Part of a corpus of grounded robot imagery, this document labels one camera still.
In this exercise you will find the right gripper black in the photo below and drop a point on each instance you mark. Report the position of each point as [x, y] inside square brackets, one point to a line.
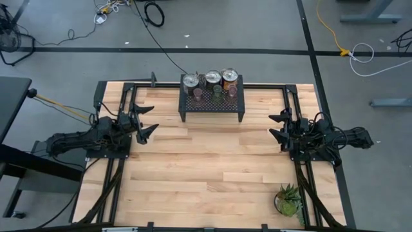
[299, 129]

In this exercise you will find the green glass candlestick holder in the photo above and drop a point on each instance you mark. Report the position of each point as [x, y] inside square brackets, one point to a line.
[217, 93]

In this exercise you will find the grey desk foot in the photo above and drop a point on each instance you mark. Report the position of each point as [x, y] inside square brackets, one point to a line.
[391, 102]

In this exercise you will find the ribbed silver tin can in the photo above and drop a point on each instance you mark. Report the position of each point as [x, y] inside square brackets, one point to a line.
[212, 77]

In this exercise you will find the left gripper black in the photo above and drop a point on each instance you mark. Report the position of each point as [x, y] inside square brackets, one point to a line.
[127, 124]

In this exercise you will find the grey desk leg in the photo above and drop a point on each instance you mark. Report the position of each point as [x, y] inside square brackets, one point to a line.
[370, 18]

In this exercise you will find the black perforated metal shelf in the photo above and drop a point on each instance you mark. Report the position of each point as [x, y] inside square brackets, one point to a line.
[209, 104]

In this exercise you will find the tin can orange label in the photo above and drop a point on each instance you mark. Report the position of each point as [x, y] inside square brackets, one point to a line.
[229, 75]

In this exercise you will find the black clamp bracket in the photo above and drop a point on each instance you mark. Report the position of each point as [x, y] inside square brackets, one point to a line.
[154, 80]

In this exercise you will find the pink glass candlestick holder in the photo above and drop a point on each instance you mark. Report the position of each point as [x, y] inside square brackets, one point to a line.
[197, 96]
[232, 93]

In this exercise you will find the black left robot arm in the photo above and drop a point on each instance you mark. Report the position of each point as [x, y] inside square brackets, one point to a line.
[74, 141]

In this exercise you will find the black aluminium table frame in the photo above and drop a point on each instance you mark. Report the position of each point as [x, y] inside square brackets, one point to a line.
[154, 85]

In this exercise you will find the green succulent plant in pot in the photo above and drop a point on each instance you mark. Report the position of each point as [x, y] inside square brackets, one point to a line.
[288, 201]

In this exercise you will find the silver tin can pull tab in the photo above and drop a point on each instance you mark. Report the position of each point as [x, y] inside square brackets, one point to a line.
[190, 80]

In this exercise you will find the black floor fan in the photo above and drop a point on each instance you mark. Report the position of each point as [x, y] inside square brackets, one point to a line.
[9, 35]

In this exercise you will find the white power strip with plugs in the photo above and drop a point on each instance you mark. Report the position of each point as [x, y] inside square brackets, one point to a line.
[100, 20]

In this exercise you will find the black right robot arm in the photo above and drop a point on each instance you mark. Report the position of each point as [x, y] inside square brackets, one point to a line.
[354, 138]

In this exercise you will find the black side table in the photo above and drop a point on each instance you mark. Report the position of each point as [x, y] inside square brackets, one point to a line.
[13, 103]

